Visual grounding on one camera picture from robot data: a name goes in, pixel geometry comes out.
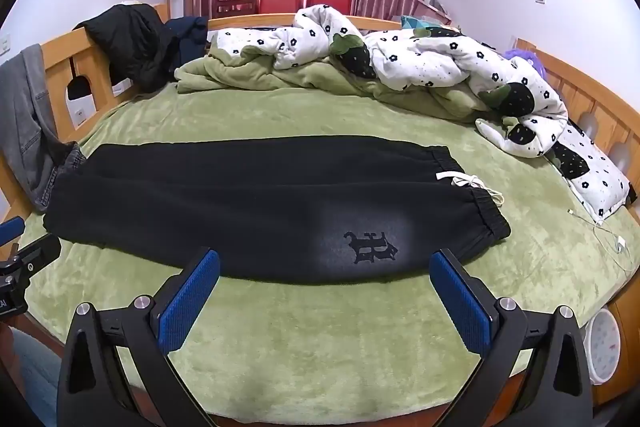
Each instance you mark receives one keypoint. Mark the green fleece bed sheet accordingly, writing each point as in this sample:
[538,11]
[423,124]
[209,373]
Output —
[320,332]

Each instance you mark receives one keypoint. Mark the navy garment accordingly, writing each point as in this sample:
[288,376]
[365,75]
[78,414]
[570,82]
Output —
[190,37]

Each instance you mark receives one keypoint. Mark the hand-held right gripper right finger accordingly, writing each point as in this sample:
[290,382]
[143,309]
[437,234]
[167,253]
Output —
[460,302]

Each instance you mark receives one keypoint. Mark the brown wooden stand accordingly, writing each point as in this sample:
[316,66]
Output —
[435,9]

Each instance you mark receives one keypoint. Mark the grey jeans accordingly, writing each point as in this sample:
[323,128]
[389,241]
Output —
[27,122]

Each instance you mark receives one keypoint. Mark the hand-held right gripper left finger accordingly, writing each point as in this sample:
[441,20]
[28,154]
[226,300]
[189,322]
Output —
[192,302]

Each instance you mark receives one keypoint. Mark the crumpled green blanket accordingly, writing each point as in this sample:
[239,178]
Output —
[260,79]

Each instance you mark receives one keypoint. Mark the floral pillow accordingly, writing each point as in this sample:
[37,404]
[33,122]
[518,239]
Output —
[600,177]

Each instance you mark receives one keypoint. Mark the teal item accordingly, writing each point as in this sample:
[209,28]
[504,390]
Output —
[412,23]

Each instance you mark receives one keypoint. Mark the white floral quilt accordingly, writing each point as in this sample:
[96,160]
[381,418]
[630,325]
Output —
[450,57]

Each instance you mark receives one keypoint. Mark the black jacket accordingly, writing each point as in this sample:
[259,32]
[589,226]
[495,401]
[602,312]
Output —
[130,42]

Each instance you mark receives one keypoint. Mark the purple fluffy item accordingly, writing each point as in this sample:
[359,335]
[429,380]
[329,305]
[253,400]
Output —
[525,59]

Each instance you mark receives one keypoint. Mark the white plastic bin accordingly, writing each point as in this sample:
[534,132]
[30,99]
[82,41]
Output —
[602,347]

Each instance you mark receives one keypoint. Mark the wooden bed frame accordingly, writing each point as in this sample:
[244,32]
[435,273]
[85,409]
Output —
[55,57]

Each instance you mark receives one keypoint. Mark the black pants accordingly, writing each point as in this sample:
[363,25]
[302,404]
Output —
[225,207]

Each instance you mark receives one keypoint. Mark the person's blue jeans leg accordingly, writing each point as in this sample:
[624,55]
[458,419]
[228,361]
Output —
[37,372]

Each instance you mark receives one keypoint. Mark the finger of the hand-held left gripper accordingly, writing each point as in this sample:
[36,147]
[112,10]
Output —
[10,229]
[35,252]

